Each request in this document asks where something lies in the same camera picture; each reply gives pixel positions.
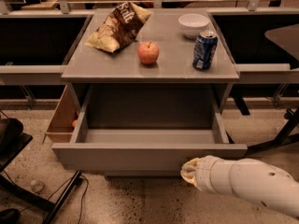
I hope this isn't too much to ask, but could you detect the black stand left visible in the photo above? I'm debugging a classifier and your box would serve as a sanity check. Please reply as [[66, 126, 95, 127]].
[[0, 118, 83, 224]]

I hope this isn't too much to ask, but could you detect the white bowl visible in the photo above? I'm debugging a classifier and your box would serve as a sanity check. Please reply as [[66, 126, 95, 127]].
[[178, 14, 209, 38]]

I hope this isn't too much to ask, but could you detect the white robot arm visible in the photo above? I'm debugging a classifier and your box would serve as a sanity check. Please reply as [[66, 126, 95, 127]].
[[180, 156, 299, 219]]

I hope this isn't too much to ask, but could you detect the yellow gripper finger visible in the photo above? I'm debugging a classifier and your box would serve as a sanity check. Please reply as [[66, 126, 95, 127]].
[[180, 165, 198, 188], [186, 158, 200, 166]]

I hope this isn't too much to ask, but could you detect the grey drawer cabinet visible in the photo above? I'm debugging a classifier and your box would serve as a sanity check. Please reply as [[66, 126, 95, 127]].
[[61, 7, 241, 177]]

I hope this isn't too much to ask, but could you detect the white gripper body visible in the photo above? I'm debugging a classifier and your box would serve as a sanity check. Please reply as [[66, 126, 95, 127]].
[[195, 156, 234, 194]]

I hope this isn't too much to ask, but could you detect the black cable on floor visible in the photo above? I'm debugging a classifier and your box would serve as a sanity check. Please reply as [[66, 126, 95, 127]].
[[18, 175, 90, 224]]

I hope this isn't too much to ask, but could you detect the grey top drawer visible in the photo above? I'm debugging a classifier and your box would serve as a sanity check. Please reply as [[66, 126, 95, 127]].
[[52, 86, 247, 175]]

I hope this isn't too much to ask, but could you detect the black stand right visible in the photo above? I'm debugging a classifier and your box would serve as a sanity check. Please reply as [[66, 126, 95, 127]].
[[230, 88, 299, 155]]

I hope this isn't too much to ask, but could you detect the small orange ball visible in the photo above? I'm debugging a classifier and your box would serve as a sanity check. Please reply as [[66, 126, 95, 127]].
[[72, 119, 78, 129]]

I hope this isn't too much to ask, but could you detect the clear plastic cup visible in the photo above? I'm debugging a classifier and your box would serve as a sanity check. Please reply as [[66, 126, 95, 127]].
[[30, 180, 45, 193]]

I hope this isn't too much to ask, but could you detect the blue soda can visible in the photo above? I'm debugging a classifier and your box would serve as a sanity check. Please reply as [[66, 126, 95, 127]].
[[192, 30, 218, 70]]

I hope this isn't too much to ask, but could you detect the red apple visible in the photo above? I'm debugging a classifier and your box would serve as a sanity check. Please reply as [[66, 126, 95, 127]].
[[137, 42, 160, 64]]

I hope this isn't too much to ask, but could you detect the black stand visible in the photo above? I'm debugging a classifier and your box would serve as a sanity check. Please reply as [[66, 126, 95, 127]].
[[230, 88, 299, 155], [0, 118, 83, 224]]

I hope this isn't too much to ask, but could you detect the brown salt chips bag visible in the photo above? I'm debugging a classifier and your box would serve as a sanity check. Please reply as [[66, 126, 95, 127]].
[[85, 2, 152, 53]]

